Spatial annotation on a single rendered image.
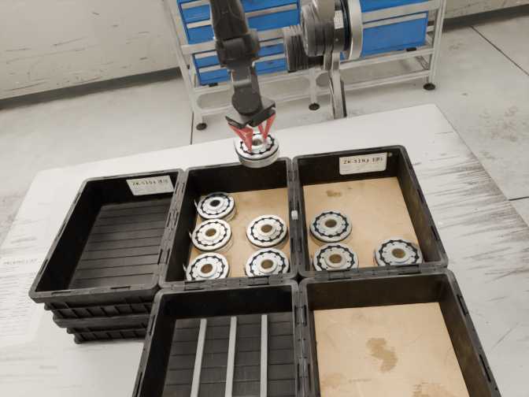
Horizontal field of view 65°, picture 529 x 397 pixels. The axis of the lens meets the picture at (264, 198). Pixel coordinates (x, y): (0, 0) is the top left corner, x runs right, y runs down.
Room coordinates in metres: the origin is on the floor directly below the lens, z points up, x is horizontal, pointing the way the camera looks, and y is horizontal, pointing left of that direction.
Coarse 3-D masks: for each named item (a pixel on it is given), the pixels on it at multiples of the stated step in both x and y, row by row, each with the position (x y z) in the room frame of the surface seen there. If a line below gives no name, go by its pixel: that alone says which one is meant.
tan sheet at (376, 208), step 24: (312, 192) 0.83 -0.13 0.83; (336, 192) 0.81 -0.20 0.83; (360, 192) 0.80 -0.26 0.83; (384, 192) 0.78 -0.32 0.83; (312, 216) 0.75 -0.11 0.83; (360, 216) 0.71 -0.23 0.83; (384, 216) 0.70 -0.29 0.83; (408, 216) 0.68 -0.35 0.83; (312, 240) 0.66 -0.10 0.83; (360, 240) 0.63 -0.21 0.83; (360, 264) 0.57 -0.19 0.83
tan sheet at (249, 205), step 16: (240, 192) 0.89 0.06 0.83; (256, 192) 0.88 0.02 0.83; (272, 192) 0.87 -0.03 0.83; (240, 208) 0.83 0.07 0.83; (256, 208) 0.82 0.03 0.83; (272, 208) 0.80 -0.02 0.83; (240, 224) 0.77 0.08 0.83; (288, 224) 0.73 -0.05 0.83; (240, 240) 0.71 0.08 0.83; (288, 240) 0.68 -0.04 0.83; (192, 256) 0.69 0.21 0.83; (224, 256) 0.67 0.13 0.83; (240, 256) 0.66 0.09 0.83; (288, 256) 0.63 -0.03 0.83; (240, 272) 0.61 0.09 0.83
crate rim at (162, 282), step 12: (192, 168) 0.92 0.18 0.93; (204, 168) 0.91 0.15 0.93; (216, 168) 0.90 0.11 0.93; (288, 168) 0.84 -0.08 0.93; (288, 180) 0.79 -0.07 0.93; (180, 192) 0.83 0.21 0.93; (288, 192) 0.75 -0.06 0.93; (180, 204) 0.78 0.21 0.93; (288, 204) 0.71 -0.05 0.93; (168, 240) 0.67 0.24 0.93; (168, 252) 0.64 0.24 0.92; (168, 264) 0.60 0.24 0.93; (240, 276) 0.52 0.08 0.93; (252, 276) 0.52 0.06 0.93; (264, 276) 0.51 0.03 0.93; (276, 276) 0.51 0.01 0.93; (288, 276) 0.50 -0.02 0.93
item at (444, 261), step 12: (300, 156) 0.88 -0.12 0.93; (312, 156) 0.87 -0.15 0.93; (324, 156) 0.86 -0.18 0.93; (408, 156) 0.79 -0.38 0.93; (408, 168) 0.75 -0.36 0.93; (420, 192) 0.66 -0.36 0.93; (300, 204) 0.70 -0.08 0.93; (420, 204) 0.62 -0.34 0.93; (300, 216) 0.66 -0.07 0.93; (300, 228) 0.62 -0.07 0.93; (432, 228) 0.56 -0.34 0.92; (300, 240) 0.60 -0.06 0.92; (300, 252) 0.56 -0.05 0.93; (444, 252) 0.48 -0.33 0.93; (300, 264) 0.53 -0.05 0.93; (408, 264) 0.47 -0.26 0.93; (420, 264) 0.47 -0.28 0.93; (432, 264) 0.46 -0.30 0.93; (444, 264) 0.46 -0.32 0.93; (300, 276) 0.50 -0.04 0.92; (312, 276) 0.49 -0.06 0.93
